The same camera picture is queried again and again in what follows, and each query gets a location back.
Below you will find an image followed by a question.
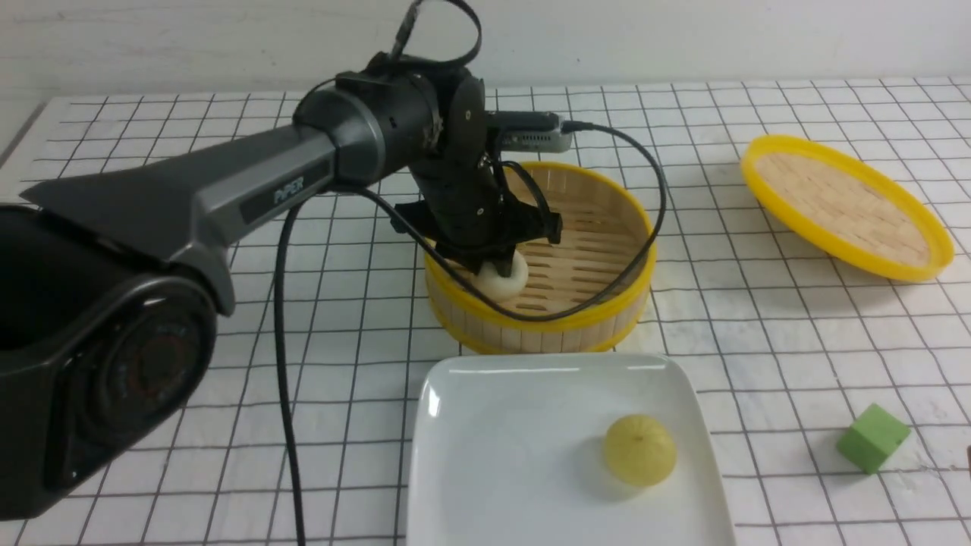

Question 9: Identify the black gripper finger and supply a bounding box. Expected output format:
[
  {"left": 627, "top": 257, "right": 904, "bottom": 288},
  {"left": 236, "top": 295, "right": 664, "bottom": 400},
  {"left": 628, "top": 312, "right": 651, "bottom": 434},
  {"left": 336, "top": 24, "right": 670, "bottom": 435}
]
[
  {"left": 495, "top": 252, "right": 517, "bottom": 278},
  {"left": 459, "top": 256, "right": 486, "bottom": 275}
]

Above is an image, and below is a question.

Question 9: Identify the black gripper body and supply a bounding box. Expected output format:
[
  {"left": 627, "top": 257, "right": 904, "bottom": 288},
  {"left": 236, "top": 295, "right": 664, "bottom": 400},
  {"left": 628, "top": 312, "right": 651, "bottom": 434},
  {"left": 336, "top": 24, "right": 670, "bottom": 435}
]
[{"left": 391, "top": 152, "right": 563, "bottom": 262}]

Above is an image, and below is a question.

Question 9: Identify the white steamed bun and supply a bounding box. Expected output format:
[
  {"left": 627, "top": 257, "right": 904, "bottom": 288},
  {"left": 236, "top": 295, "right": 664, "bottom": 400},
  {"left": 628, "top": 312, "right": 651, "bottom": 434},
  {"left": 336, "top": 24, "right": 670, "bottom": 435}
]
[{"left": 472, "top": 251, "right": 529, "bottom": 302}]

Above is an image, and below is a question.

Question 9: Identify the yellow bun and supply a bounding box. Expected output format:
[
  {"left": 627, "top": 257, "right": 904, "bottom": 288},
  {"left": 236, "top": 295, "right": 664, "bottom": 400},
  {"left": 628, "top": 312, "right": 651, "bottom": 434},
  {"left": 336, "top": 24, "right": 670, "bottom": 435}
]
[{"left": 602, "top": 414, "right": 677, "bottom": 488}]

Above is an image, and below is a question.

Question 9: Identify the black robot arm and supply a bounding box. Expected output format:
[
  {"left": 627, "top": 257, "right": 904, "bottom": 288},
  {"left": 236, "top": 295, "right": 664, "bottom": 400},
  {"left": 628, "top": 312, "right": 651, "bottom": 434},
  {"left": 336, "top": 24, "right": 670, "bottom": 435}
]
[{"left": 1, "top": 53, "right": 562, "bottom": 521}]

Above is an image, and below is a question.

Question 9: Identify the white square plate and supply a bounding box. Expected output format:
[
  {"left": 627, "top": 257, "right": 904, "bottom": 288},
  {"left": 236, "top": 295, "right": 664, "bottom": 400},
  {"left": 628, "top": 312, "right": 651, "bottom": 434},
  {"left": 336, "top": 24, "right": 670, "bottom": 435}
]
[{"left": 406, "top": 352, "right": 737, "bottom": 545}]

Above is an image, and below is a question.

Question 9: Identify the yellow bamboo steamer basket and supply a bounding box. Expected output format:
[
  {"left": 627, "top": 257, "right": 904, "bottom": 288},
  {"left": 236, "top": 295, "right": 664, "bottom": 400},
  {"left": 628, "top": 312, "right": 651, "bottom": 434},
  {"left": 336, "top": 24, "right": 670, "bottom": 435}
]
[{"left": 424, "top": 162, "right": 658, "bottom": 355}]

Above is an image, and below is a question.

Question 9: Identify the white grid tablecloth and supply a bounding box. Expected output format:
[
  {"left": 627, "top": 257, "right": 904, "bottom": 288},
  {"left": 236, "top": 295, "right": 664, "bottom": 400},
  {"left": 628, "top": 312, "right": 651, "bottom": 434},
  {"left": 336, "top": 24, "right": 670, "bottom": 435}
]
[{"left": 2, "top": 77, "right": 970, "bottom": 545}]

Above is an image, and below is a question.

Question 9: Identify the yellow bamboo steamer lid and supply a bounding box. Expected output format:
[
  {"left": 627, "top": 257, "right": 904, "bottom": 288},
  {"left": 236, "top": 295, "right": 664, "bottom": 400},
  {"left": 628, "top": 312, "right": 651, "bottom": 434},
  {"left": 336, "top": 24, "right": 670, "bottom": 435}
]
[{"left": 740, "top": 135, "right": 956, "bottom": 283}]

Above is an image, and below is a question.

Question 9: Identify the green cube block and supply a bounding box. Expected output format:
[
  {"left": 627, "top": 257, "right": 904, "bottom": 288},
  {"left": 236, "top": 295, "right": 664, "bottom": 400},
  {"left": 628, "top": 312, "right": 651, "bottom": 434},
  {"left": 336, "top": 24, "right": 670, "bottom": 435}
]
[{"left": 836, "top": 403, "right": 911, "bottom": 475}]

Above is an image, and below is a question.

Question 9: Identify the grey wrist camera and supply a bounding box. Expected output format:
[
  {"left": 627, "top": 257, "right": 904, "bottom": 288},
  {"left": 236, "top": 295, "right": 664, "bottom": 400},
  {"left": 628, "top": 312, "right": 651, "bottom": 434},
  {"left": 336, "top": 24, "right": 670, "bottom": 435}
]
[{"left": 485, "top": 111, "right": 573, "bottom": 153}]

